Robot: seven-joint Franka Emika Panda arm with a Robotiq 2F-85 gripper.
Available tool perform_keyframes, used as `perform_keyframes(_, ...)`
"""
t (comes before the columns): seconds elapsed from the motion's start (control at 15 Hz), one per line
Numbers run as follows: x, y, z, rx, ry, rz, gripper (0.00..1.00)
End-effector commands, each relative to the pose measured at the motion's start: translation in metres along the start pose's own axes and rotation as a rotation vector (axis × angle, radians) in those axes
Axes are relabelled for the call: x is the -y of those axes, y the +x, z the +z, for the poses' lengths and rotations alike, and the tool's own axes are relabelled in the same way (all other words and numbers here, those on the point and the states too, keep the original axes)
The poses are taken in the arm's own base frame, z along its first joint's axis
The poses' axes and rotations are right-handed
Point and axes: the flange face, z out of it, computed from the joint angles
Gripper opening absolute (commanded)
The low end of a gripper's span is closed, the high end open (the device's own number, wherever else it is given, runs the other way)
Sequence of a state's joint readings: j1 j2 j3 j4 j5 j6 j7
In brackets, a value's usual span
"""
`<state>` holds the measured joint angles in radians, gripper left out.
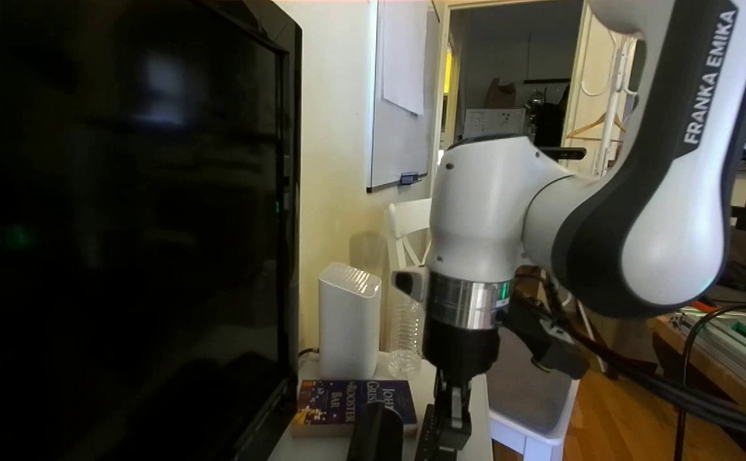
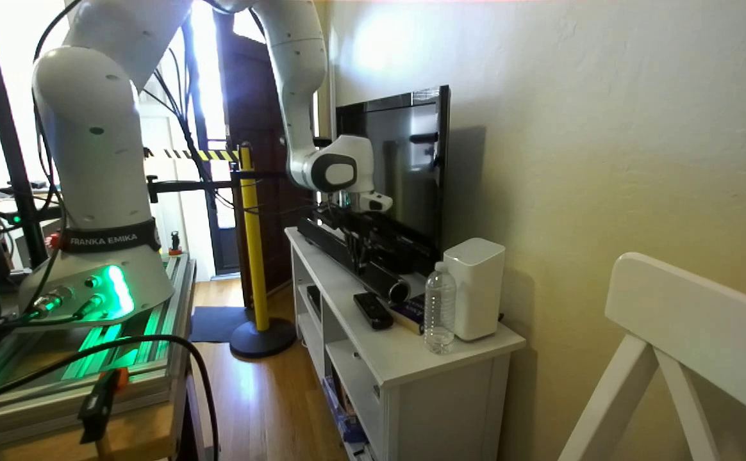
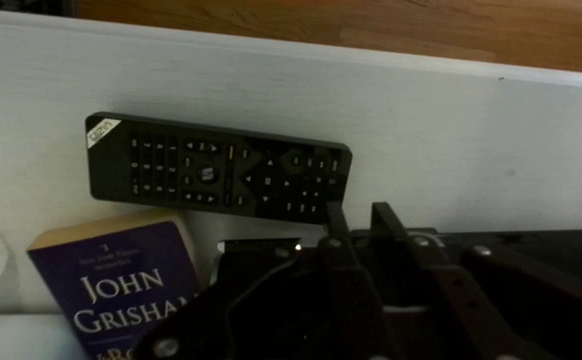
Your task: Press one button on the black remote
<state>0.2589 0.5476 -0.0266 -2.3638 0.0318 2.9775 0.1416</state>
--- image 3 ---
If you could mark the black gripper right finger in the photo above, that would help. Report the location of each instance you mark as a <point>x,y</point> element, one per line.
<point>497,312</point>

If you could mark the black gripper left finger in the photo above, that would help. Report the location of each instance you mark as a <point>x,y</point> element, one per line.
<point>303,312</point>

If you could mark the black remote control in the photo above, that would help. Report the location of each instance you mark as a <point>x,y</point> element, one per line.
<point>217,171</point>

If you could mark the small glossy black box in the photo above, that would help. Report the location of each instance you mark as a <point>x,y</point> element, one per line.
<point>256,253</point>

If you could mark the blue John Grisham paperback book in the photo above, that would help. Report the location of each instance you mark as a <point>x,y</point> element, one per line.
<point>122,292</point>

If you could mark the white television stand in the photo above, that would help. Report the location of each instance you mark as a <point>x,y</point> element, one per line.
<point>436,133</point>

